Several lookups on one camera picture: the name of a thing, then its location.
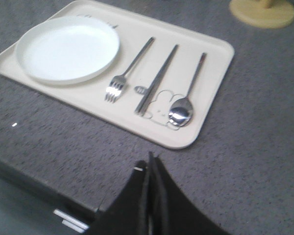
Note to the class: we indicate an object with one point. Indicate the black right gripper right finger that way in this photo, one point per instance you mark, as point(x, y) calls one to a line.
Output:
point(170, 211)

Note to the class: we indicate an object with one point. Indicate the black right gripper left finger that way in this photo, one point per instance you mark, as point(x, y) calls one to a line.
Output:
point(127, 215)

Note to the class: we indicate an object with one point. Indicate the silver metal spoon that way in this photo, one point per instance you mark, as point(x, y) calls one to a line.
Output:
point(182, 110)

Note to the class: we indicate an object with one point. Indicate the silver metal fork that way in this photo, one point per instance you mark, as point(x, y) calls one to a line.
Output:
point(118, 82)

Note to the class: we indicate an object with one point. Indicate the white round plate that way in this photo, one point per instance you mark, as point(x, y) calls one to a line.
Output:
point(67, 50)

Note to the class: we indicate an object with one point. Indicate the cream rabbit print tray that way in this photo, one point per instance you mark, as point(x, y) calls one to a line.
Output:
point(158, 79)

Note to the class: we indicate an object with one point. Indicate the wooden mug tree stand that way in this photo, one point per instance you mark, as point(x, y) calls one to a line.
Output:
point(270, 14)

